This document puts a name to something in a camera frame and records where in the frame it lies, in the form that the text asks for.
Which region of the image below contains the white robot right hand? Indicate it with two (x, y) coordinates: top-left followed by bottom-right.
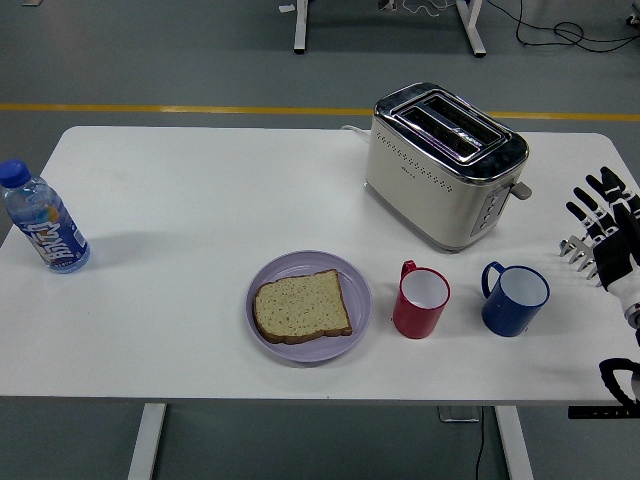
(565, 166), (640, 314)

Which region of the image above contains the white floor cable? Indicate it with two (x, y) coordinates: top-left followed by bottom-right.
(402, 0), (451, 15)

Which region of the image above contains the black cable under table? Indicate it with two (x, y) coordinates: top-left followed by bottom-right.
(474, 407), (487, 480)

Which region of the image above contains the brown bread slice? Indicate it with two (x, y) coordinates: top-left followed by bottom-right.
(252, 269), (354, 346)

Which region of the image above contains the black table control panel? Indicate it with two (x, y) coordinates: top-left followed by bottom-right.
(567, 405), (640, 420)

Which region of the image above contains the lilac plate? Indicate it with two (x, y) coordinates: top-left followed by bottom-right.
(244, 250), (374, 365)

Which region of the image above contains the blue enamel mug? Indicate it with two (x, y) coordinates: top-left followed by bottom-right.
(480, 260), (551, 337)

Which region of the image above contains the silver metal toast rack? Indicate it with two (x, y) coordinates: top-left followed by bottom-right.
(558, 232), (606, 289)

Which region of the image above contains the black floor cable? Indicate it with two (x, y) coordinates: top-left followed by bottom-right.
(487, 0), (640, 52)

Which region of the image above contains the grey bracket under table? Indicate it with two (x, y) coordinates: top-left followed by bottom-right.
(438, 405), (481, 424)

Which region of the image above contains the red enamel mug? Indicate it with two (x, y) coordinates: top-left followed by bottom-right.
(392, 259), (451, 340)

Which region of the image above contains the white background table leg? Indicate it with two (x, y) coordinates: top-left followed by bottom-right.
(292, 0), (310, 55)
(453, 0), (488, 58)

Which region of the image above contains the blue-capped water bottle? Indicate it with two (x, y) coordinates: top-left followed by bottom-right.
(0, 158), (92, 275)

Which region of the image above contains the cream and chrome toaster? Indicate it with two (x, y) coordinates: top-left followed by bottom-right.
(364, 81), (532, 254)

